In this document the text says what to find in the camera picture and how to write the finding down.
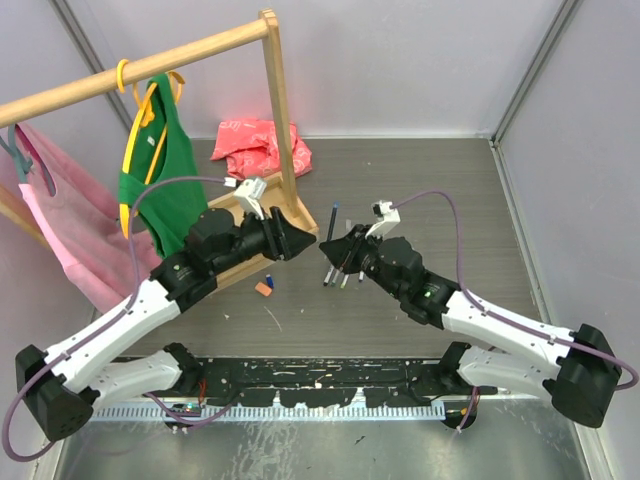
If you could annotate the pink shirt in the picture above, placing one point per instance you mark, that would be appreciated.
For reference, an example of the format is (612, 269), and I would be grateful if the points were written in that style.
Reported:
(80, 224)

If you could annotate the grey blue hanger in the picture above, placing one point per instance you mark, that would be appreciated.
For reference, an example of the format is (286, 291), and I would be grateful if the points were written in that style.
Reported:
(24, 156)

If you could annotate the long white green pen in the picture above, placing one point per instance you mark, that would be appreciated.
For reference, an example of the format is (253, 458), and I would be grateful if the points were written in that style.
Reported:
(334, 278)

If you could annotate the green tank top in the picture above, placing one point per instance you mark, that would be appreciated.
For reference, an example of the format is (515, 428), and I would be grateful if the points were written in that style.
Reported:
(169, 211)

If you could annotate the red patterned cloth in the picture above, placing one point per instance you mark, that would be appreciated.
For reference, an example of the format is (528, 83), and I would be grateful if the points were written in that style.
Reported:
(248, 146)

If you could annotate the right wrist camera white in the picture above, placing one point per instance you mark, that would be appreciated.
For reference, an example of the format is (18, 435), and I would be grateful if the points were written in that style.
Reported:
(387, 218)

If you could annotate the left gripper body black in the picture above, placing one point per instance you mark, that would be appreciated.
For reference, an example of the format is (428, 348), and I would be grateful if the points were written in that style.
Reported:
(273, 241)

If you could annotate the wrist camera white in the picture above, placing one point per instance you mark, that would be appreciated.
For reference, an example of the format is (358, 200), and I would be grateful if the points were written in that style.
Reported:
(248, 194)
(387, 218)

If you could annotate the white cable duct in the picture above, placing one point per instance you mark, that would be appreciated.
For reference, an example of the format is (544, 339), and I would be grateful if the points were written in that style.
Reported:
(143, 411)

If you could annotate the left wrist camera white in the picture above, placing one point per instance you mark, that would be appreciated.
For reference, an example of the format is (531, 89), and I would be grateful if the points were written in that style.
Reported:
(248, 194)

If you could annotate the orange eraser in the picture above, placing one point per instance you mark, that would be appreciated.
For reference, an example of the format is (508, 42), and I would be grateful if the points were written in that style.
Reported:
(263, 289)

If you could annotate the white pen black tip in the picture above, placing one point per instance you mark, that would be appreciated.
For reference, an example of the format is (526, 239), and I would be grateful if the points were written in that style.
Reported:
(328, 276)

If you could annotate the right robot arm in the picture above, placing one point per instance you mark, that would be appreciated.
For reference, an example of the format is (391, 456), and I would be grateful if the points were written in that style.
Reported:
(575, 370)

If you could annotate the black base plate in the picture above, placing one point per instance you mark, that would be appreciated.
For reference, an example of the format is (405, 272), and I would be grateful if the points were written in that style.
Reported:
(315, 382)

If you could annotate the yellow plastic hanger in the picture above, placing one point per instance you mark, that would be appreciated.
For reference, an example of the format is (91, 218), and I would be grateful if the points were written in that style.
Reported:
(147, 136)

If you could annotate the blue pen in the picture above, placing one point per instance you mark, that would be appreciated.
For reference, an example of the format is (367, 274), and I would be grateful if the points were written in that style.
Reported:
(332, 221)

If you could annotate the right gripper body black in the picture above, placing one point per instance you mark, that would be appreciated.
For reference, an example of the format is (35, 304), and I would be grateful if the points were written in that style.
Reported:
(362, 251)

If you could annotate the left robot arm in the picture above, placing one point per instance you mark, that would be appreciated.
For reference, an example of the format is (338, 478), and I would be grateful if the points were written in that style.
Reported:
(65, 384)

